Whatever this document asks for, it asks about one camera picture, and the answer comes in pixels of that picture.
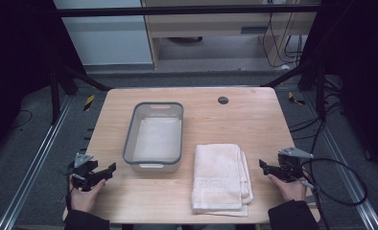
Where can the dark round table grommet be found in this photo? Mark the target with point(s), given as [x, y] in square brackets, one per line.
[223, 100]

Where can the light wooden desk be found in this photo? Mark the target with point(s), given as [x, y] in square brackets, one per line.
[209, 28]

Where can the black metal stand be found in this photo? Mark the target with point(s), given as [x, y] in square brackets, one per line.
[319, 92]
[55, 96]

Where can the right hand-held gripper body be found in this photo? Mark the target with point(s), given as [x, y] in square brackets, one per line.
[289, 164]

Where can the grey-rimmed plastic basin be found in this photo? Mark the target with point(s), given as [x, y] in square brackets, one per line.
[155, 137]

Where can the person's left hand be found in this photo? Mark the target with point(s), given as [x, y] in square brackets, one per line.
[84, 198]

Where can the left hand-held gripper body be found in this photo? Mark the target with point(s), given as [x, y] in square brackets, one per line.
[83, 171]

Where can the yellow black floor tape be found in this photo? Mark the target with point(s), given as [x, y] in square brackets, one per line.
[294, 99]
[89, 103]

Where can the black curtain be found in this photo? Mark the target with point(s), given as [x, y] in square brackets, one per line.
[17, 64]
[363, 80]

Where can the aluminium floor rail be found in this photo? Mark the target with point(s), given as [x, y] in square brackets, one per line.
[33, 166]
[343, 166]

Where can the person's right hand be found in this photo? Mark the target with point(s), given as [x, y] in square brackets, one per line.
[291, 190]

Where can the white cabinet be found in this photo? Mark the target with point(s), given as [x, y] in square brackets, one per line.
[113, 38]

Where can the black horizontal bar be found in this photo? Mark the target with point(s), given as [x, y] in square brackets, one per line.
[177, 11]

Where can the folded white towel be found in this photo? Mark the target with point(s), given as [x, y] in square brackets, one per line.
[217, 179]

